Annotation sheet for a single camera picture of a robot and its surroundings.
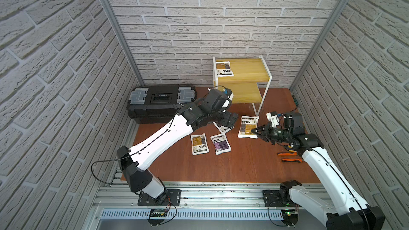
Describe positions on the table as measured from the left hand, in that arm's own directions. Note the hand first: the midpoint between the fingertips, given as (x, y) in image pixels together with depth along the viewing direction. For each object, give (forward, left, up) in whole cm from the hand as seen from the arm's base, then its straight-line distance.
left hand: (232, 112), depth 70 cm
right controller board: (-37, -27, -29) cm, 54 cm away
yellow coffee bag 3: (+25, +3, +5) cm, 25 cm away
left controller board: (-36, +34, -33) cm, 59 cm away
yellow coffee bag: (-2, +15, -29) cm, 33 cm away
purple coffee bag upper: (+9, +1, -29) cm, 31 cm away
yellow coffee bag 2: (0, -9, -9) cm, 13 cm away
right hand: (-5, -11, -9) cm, 15 cm away
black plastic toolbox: (+15, +39, -14) cm, 44 cm away
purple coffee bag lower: (-2, +3, -29) cm, 29 cm away
